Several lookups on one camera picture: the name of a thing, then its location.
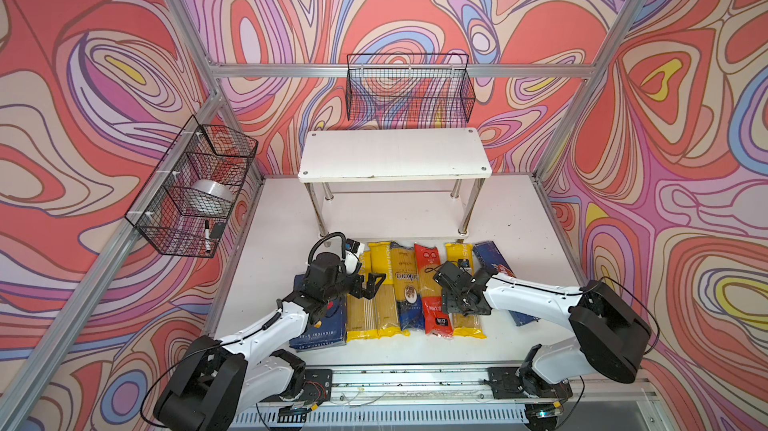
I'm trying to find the black wire basket back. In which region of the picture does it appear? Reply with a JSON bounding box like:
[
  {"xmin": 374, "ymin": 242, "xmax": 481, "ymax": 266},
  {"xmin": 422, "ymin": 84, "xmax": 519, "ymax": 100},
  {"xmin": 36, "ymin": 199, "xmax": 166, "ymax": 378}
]
[{"xmin": 345, "ymin": 51, "xmax": 476, "ymax": 129}]

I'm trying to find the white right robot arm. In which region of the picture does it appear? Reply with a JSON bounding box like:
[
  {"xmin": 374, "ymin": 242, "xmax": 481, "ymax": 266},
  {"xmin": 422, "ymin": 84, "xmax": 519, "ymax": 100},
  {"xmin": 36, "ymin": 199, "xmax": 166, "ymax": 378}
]
[{"xmin": 428, "ymin": 262, "xmax": 651, "ymax": 399}]

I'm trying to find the silver tape roll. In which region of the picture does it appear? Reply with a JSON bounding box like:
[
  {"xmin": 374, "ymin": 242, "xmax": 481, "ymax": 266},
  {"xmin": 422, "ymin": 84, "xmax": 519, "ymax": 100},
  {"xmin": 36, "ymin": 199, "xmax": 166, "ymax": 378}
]
[{"xmin": 192, "ymin": 179, "xmax": 235, "ymax": 202}]

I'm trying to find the blue Ankara spaghetti bag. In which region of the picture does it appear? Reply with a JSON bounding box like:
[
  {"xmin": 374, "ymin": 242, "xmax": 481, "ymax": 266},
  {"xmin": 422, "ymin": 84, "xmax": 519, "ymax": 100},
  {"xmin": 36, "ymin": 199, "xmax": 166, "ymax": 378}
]
[{"xmin": 390, "ymin": 242, "xmax": 425, "ymax": 332}]

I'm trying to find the red spaghetti bag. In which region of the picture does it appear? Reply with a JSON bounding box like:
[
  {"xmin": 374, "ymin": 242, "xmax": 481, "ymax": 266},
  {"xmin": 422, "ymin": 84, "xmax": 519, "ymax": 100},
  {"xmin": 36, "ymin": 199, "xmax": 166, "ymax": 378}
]
[{"xmin": 414, "ymin": 244, "xmax": 453, "ymax": 338}]

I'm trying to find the yellow pastatime bag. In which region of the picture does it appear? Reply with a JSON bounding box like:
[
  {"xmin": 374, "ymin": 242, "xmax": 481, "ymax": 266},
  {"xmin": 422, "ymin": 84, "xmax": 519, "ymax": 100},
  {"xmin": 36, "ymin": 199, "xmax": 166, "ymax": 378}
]
[
  {"xmin": 345, "ymin": 250, "xmax": 380, "ymax": 343},
  {"xmin": 445, "ymin": 243, "xmax": 486, "ymax": 339},
  {"xmin": 368, "ymin": 242, "xmax": 409, "ymax": 338}
]

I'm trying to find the blue Barilla rigatoni box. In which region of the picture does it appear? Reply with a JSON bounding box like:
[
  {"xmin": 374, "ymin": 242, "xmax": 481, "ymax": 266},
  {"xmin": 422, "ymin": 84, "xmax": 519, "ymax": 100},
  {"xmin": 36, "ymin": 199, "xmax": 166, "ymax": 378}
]
[{"xmin": 289, "ymin": 275, "xmax": 347, "ymax": 351}]

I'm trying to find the black wire basket left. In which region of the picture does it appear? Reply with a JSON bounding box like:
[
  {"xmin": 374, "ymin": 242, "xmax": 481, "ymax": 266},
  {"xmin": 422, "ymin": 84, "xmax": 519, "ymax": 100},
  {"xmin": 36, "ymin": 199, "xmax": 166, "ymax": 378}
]
[{"xmin": 125, "ymin": 117, "xmax": 258, "ymax": 258}]

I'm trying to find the black wire basket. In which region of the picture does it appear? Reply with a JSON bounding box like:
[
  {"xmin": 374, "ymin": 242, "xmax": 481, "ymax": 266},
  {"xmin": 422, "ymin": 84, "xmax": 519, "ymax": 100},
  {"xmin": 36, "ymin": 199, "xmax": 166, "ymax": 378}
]
[
  {"xmin": 125, "ymin": 117, "xmax": 258, "ymax": 258},
  {"xmin": 345, "ymin": 51, "xmax": 476, "ymax": 129}
]

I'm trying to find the blue Barilla spaghetti box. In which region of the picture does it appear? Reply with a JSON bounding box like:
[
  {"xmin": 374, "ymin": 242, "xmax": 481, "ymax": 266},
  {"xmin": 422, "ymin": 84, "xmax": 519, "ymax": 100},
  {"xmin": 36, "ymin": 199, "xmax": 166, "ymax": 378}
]
[{"xmin": 473, "ymin": 241, "xmax": 539, "ymax": 327}]

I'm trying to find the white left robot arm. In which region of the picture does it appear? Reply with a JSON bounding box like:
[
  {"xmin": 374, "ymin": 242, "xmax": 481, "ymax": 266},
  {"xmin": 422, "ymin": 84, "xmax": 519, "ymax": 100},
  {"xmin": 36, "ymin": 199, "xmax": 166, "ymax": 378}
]
[{"xmin": 148, "ymin": 251, "xmax": 386, "ymax": 430}]

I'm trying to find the white two-tier shelf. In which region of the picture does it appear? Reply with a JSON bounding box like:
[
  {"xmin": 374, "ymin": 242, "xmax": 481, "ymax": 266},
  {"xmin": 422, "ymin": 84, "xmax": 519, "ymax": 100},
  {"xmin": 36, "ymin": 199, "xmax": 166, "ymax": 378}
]
[{"xmin": 298, "ymin": 128, "xmax": 492, "ymax": 241}]

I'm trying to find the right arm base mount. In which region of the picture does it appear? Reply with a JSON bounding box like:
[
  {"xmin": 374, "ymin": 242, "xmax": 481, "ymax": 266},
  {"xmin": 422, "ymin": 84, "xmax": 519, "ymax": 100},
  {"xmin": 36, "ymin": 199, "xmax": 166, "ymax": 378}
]
[{"xmin": 483, "ymin": 367, "xmax": 573, "ymax": 401}]

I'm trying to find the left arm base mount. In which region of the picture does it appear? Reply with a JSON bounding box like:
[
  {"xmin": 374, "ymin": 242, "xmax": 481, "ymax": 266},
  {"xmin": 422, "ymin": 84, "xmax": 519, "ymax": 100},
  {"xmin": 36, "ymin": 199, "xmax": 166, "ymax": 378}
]
[{"xmin": 279, "ymin": 368, "xmax": 333, "ymax": 407}]

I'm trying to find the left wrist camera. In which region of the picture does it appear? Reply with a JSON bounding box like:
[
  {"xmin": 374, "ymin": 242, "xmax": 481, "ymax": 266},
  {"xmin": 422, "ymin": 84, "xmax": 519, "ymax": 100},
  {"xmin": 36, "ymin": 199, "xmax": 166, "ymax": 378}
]
[{"xmin": 344, "ymin": 238, "xmax": 364, "ymax": 255}]

